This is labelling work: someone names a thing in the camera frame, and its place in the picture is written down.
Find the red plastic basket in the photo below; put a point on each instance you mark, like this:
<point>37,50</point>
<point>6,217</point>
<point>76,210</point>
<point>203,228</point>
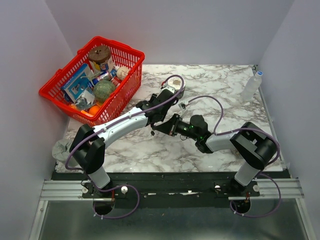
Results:
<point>128,67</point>

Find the green netted melon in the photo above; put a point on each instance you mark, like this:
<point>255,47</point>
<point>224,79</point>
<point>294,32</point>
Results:
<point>102,90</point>

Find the black wrapped tissue roll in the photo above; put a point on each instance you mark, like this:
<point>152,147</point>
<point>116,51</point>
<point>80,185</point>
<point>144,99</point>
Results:
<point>177,84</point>

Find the brown round lid container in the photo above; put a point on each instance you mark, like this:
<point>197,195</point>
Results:
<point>99,54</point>

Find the aluminium frame rail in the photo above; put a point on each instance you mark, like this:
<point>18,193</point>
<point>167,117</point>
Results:
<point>55,190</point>

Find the cream ball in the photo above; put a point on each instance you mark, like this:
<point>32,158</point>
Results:
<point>122,72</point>

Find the clear plastic water bottle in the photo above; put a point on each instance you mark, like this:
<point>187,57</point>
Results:
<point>251,86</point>

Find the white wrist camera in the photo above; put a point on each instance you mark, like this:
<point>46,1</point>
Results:
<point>183,108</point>
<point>166,86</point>

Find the blue white box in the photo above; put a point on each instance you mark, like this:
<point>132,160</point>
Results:
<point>77,84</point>

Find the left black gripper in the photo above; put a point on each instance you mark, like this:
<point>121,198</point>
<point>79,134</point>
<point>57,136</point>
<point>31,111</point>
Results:
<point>164,115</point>

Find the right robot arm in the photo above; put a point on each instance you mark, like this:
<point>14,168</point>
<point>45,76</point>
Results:
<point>258,148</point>

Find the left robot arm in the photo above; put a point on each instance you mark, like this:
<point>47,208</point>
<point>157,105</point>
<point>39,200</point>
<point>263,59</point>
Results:
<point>89,144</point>

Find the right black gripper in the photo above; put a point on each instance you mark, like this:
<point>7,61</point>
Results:
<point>169,127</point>

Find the orange fruit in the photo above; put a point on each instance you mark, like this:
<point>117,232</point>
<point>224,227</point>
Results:
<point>94,110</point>

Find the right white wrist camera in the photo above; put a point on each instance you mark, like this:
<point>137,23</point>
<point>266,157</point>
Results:
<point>183,108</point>

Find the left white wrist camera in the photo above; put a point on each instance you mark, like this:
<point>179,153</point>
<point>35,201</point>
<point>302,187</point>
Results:
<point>166,86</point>

